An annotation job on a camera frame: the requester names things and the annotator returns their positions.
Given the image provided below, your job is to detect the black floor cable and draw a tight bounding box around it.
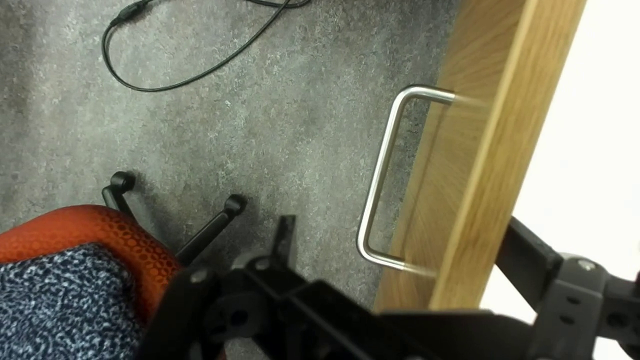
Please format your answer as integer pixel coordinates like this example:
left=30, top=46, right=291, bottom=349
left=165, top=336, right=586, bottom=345
left=100, top=0, right=317, bottom=94

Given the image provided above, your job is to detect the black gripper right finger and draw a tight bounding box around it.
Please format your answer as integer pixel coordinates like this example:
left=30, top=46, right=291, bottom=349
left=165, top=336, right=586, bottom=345
left=496, top=217, right=640, bottom=360

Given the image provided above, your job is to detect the wooden drawer with metal handle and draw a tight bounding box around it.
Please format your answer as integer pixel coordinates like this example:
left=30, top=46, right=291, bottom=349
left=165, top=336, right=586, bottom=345
left=357, top=0, right=590, bottom=316

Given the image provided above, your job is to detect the orange office chair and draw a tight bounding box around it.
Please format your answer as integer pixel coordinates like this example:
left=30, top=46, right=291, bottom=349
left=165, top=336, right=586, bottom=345
left=0, top=170, right=249, bottom=328

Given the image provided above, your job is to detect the blue knit sweater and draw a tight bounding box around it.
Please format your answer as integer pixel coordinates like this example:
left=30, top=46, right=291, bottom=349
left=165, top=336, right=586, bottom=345
left=0, top=243, right=146, bottom=360

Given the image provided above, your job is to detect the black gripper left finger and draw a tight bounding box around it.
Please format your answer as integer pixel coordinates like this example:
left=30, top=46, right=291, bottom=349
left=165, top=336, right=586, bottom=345
left=137, top=215, right=377, bottom=360

